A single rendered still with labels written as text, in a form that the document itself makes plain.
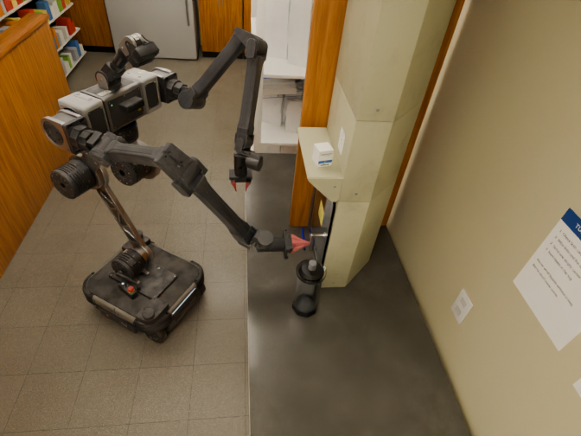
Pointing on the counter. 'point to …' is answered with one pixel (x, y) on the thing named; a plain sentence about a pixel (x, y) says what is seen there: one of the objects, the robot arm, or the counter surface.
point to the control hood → (327, 175)
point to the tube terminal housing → (361, 183)
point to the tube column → (390, 54)
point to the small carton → (322, 154)
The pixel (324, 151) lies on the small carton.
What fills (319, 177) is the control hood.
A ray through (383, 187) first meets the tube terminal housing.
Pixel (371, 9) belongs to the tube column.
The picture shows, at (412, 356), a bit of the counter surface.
